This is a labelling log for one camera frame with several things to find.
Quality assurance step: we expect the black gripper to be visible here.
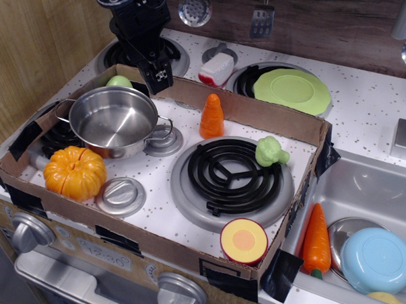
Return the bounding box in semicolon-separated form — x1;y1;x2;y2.
111;0;174;94

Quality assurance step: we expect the green toy broccoli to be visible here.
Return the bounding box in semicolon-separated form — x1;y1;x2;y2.
255;136;290;167

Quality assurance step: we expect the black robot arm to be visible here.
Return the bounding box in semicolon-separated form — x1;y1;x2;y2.
97;0;174;94

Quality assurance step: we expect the stainless steel pot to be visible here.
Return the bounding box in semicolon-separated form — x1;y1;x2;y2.
55;85;174;159

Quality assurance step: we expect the pale green toy ball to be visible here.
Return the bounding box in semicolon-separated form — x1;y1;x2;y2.
106;75;133;88

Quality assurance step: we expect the black rear left burner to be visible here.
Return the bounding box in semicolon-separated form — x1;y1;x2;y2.
96;37;190;77

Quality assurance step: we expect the black burner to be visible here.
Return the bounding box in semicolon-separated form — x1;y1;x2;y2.
170;137;294;233
96;37;190;77
28;122;84;159
225;61;313;98

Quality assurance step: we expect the red white toy slice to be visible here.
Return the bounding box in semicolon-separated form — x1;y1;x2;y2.
198;52;235;87

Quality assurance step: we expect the grey stovetop knob centre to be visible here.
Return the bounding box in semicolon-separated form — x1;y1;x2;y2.
143;124;184;157

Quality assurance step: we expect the grey stovetop knob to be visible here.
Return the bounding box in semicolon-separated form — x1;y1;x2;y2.
143;124;184;157
95;177;146;218
201;43;238;65

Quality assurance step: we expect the grey stovetop knob rear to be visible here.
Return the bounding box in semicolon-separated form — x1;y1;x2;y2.
201;43;238;65

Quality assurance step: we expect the orange toy carrot piece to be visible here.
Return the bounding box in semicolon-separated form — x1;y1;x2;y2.
199;93;224;139

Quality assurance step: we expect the hanging metal skimmer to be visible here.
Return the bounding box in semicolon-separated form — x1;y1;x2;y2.
178;0;212;28

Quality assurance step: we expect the black rear right burner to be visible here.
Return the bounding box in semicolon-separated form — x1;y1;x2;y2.
225;61;313;98

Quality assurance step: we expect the black front left burner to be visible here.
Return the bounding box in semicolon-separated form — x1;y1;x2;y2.
28;122;84;159

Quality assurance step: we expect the hanging metal spatula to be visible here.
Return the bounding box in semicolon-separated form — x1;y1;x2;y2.
249;0;275;39

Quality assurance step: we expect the black front right burner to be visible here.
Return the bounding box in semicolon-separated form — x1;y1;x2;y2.
170;137;294;233

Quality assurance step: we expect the orange toy pumpkin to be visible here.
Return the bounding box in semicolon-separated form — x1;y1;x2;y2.
43;145;107;202

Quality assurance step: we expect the grey stovetop knob front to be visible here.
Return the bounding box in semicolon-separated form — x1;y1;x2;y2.
95;177;146;218

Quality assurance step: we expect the light green plastic plate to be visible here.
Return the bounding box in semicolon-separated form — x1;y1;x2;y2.
252;69;331;116

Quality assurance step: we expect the brown cardboard fence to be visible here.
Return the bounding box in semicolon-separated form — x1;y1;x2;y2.
0;54;347;304

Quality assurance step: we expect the oven clock display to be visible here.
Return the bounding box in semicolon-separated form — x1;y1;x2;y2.
76;237;133;272

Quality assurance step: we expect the halved toy peach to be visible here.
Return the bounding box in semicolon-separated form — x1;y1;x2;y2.
220;218;269;266

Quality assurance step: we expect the grey oven knob left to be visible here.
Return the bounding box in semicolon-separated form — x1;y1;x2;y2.
12;213;56;254

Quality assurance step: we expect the grey oven knob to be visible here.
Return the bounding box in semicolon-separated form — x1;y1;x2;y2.
12;213;56;254
157;272;207;304

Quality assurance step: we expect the grey oven knob right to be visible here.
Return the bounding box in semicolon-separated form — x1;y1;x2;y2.
157;272;207;304

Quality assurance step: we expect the silver metal lid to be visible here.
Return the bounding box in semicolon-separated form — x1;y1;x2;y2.
328;217;389;282

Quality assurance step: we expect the silver faucet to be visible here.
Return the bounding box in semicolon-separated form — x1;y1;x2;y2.
391;0;406;40

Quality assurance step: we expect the light blue plastic bowl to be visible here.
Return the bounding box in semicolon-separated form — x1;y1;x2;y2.
339;227;406;295

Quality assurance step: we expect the yellow toy in sink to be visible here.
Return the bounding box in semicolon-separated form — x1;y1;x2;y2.
367;292;404;304

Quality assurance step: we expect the grey oven door handle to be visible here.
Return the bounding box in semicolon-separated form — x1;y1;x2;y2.
13;245;160;304

